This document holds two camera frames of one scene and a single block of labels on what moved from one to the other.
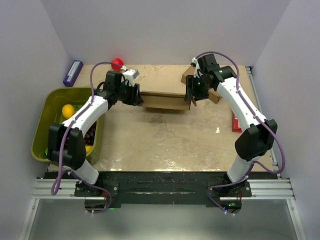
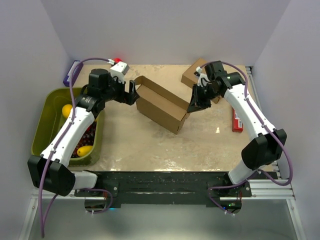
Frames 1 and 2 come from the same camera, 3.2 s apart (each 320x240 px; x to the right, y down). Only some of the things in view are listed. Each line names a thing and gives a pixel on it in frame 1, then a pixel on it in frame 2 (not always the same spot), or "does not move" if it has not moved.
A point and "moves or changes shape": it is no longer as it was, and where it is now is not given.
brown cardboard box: x=164 y=100 moves or changes shape
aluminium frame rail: x=278 y=187 does not move
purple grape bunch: x=90 y=135 does not move
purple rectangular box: x=73 y=73 does not move
